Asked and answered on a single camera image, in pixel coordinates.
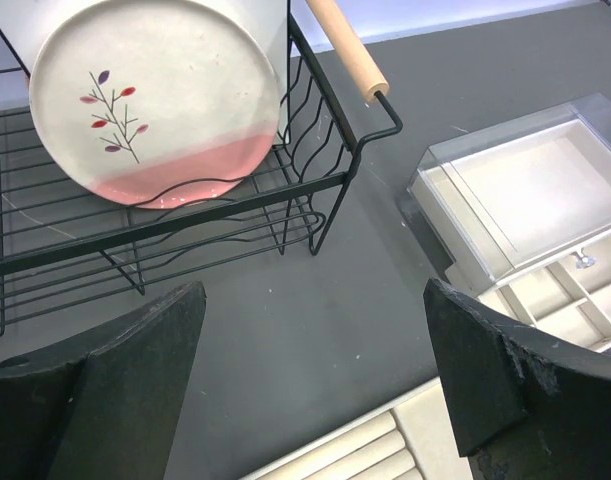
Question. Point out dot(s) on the black wire dish rack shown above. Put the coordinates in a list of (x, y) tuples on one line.
[(62, 248)]

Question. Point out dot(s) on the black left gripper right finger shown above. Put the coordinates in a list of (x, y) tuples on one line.
[(523, 404)]

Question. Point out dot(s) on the beige compartment drawer tray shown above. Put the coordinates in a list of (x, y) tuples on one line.
[(569, 299)]

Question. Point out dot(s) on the beige ring slot tray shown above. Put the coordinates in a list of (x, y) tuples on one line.
[(409, 437)]

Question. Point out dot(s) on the round pink white plate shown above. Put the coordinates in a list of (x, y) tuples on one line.
[(154, 104)]

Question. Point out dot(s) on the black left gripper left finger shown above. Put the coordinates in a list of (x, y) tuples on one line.
[(105, 403)]

